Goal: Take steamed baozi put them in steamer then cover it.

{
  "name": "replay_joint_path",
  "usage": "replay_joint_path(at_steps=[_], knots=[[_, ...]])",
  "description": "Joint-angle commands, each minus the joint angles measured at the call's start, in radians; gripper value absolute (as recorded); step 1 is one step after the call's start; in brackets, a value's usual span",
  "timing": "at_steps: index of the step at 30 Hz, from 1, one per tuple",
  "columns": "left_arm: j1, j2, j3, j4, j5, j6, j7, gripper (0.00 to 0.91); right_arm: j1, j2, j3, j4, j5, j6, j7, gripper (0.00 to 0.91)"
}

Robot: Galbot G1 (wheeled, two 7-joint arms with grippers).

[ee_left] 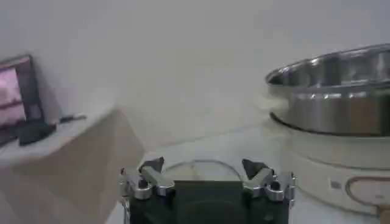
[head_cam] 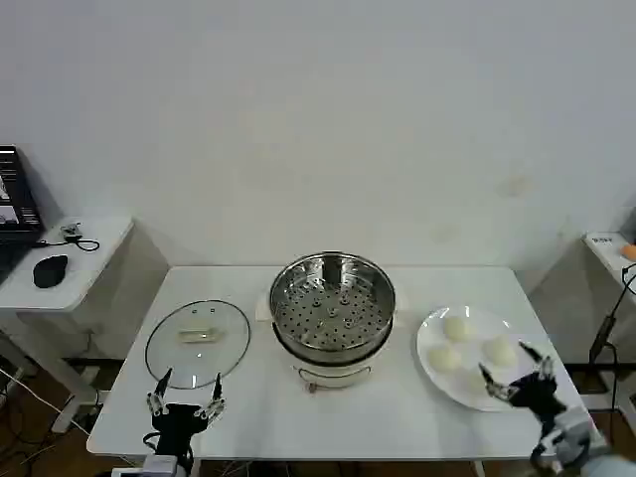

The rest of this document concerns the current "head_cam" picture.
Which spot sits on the small orange object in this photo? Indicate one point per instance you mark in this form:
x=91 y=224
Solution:
x=630 y=251

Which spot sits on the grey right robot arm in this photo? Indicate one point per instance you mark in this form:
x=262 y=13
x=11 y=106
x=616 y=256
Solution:
x=576 y=427

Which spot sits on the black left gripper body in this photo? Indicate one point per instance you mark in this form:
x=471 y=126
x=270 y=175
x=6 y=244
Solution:
x=176 y=422

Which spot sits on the white steamed bun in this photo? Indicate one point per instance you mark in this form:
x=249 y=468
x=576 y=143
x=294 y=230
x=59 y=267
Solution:
x=498 y=350
x=444 y=358
x=458 y=329

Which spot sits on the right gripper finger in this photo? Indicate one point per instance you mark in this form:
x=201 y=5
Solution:
x=499 y=389
x=544 y=366

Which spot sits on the small silver clip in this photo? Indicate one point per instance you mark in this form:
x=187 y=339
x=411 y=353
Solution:
x=71 y=229

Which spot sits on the black computer mouse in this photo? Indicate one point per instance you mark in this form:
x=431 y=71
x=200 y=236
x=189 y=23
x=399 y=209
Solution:
x=49 y=270

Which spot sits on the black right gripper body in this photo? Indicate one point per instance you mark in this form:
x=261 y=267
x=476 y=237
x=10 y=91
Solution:
x=536 y=395

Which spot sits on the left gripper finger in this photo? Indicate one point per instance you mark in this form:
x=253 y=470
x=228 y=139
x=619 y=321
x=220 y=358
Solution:
x=216 y=405
x=158 y=400

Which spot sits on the black laptop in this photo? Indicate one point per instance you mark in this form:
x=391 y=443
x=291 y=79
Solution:
x=20 y=199

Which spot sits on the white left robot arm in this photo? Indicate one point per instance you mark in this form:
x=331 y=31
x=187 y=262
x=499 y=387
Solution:
x=159 y=466

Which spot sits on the perforated steel steamer basket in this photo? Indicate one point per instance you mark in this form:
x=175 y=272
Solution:
x=298 y=280

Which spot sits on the white round plate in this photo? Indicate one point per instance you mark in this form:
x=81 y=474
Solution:
x=497 y=318

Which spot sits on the round glass lid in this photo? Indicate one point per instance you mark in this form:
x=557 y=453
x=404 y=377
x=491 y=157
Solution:
x=208 y=358

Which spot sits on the white side desk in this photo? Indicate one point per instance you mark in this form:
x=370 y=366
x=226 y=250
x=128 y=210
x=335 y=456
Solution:
x=99 y=268

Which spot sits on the white side table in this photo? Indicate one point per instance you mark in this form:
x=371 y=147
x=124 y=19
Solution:
x=608 y=253

